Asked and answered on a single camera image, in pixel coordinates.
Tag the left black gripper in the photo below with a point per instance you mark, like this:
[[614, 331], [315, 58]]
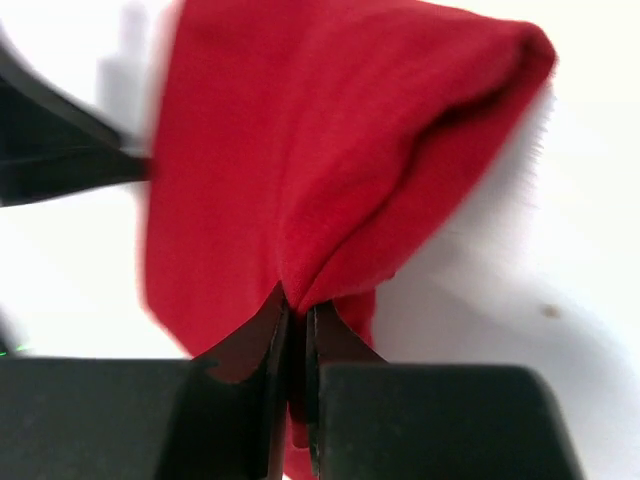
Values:
[[50, 145]]

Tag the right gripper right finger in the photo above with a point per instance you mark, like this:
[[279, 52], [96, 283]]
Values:
[[328, 340]]

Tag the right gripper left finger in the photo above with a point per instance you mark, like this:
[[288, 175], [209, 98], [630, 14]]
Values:
[[240, 399]]

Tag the red t shirt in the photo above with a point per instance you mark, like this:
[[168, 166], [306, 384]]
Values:
[[315, 146]]

